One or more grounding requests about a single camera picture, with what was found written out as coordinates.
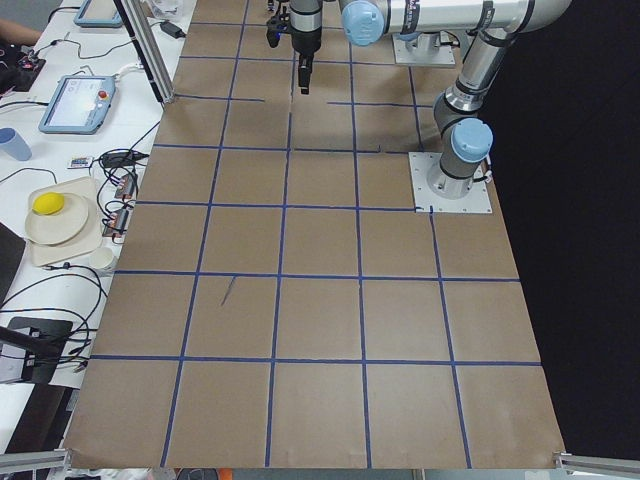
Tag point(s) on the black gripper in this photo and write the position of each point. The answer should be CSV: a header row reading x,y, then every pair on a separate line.
x,y
305,42

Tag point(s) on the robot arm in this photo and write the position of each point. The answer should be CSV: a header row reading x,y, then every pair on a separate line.
x,y
466,140
428,41

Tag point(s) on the black power adapter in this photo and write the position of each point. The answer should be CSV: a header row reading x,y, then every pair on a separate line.
x,y
172,30

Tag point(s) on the white paper cup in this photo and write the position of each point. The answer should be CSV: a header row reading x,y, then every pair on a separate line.
x,y
103,260

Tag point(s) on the beige tray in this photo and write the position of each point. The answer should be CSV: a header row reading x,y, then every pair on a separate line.
x,y
86,241

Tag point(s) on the yellow lemon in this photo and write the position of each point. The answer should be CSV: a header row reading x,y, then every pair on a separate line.
x,y
48,203

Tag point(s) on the round beige plate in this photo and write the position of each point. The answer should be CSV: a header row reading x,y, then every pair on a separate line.
x,y
60,227

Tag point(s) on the blue plastic cup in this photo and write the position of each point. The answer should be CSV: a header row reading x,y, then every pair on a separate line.
x,y
12,143

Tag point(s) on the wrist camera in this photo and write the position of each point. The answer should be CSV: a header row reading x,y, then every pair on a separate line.
x,y
277,26

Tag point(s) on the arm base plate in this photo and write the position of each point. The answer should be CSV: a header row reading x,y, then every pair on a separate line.
x,y
443,58
436,192

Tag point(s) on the aluminium frame post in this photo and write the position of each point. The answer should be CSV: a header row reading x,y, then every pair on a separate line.
x,y
141,35

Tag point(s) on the teach pendant near post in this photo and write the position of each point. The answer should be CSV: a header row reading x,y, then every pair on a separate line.
x,y
79,105

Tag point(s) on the black tripod base plate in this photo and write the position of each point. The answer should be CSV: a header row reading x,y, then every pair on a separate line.
x,y
31,349

